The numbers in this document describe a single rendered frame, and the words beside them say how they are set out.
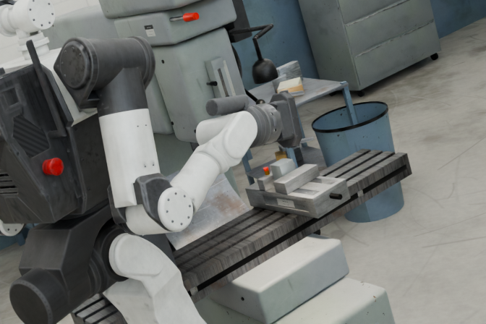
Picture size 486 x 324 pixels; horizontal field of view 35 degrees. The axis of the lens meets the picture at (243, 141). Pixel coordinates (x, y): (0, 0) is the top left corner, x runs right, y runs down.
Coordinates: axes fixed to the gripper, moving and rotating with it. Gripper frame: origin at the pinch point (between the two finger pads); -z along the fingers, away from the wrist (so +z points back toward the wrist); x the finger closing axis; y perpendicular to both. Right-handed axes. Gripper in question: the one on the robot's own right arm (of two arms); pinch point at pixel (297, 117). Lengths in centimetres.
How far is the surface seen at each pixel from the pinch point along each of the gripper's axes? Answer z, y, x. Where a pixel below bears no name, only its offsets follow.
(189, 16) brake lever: -9.6, 36.4, 32.4
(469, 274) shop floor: -204, 79, -89
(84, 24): -26, 102, 47
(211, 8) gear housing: -27, 44, 36
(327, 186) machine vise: -58, 40, -22
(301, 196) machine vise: -51, 46, -24
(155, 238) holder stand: -10, 69, -26
